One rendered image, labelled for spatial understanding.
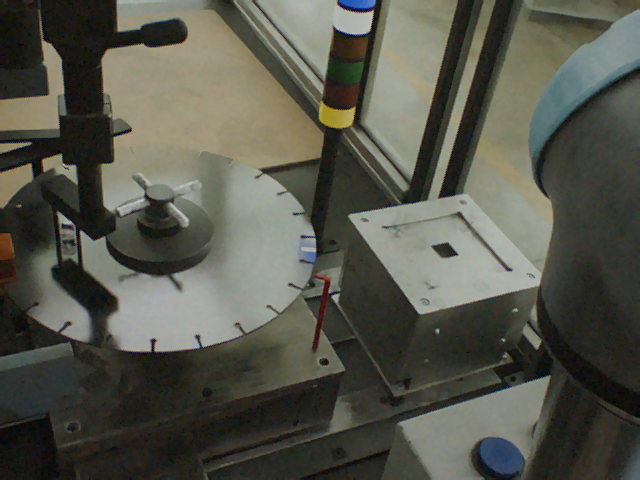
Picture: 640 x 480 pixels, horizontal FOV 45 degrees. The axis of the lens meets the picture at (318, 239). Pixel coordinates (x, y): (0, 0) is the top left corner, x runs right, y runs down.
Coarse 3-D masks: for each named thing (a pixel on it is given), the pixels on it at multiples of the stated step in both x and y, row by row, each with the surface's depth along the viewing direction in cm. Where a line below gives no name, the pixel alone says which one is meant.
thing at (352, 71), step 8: (328, 56) 93; (328, 64) 93; (336, 64) 92; (344, 64) 92; (352, 64) 92; (360, 64) 93; (328, 72) 94; (336, 72) 93; (344, 72) 92; (352, 72) 93; (360, 72) 94; (336, 80) 93; (344, 80) 93; (352, 80) 93; (360, 80) 95
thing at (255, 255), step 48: (192, 192) 86; (240, 192) 88; (288, 192) 89; (48, 240) 77; (240, 240) 81; (288, 240) 82; (48, 288) 72; (96, 288) 73; (144, 288) 74; (192, 288) 75; (240, 288) 75; (288, 288) 76; (96, 336) 68; (144, 336) 69; (192, 336) 70; (240, 336) 71
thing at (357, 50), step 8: (336, 32) 90; (336, 40) 91; (344, 40) 90; (352, 40) 90; (360, 40) 90; (336, 48) 91; (344, 48) 91; (352, 48) 90; (360, 48) 91; (336, 56) 91; (344, 56) 91; (352, 56) 91; (360, 56) 92
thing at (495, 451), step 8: (488, 440) 71; (496, 440) 71; (504, 440) 71; (480, 448) 70; (488, 448) 70; (496, 448) 70; (504, 448) 70; (512, 448) 70; (480, 456) 69; (488, 456) 69; (496, 456) 69; (504, 456) 69; (512, 456) 70; (520, 456) 70; (488, 464) 69; (496, 464) 69; (504, 464) 69; (512, 464) 69; (520, 464) 69; (488, 472) 69; (496, 472) 68; (504, 472) 68; (512, 472) 68
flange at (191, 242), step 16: (192, 208) 83; (128, 224) 79; (144, 224) 77; (160, 224) 77; (176, 224) 78; (192, 224) 80; (208, 224) 81; (112, 240) 77; (128, 240) 77; (144, 240) 77; (160, 240) 78; (176, 240) 78; (192, 240) 78; (208, 240) 79; (128, 256) 76; (144, 256) 76; (160, 256) 76; (176, 256) 76; (192, 256) 77
